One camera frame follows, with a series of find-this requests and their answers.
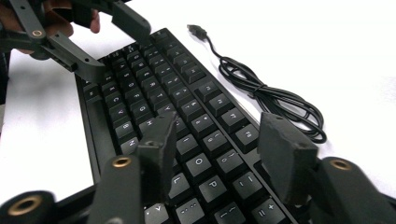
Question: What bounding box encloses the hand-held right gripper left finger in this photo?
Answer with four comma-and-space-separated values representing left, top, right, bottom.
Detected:
134, 111, 179, 206

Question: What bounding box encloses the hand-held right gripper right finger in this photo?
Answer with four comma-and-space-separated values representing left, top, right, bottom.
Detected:
256, 111, 320, 206

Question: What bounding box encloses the black computer keyboard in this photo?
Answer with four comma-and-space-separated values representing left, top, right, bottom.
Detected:
74, 27, 312, 224

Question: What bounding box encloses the black keyboard cable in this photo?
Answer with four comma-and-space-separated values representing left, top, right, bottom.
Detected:
186, 23, 328, 145

